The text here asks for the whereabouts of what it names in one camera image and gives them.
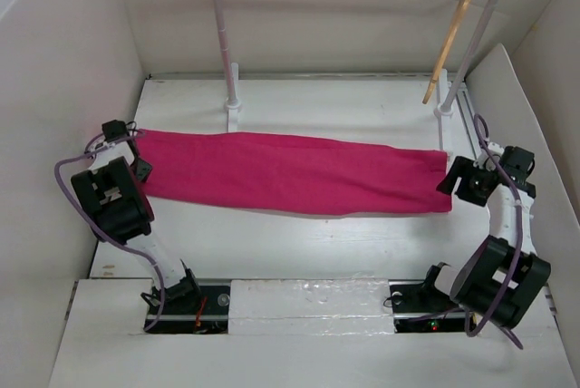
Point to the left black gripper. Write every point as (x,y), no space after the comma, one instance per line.
(144,169)

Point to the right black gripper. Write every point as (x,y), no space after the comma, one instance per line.
(462,167)

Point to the pink trousers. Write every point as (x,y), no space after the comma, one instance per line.
(294,174)

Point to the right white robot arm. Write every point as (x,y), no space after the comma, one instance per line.
(501,280)

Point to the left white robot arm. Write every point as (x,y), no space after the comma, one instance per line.
(111,194)

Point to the wooden clothes hanger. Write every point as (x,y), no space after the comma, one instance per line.
(456,20)

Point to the white foam block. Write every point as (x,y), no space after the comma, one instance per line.
(310,307)

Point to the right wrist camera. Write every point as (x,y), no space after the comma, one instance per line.
(484,162)

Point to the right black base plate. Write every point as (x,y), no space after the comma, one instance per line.
(420,309)

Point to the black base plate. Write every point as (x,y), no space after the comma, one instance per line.
(210,317)
(420,309)

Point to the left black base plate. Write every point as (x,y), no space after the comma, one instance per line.
(210,317)

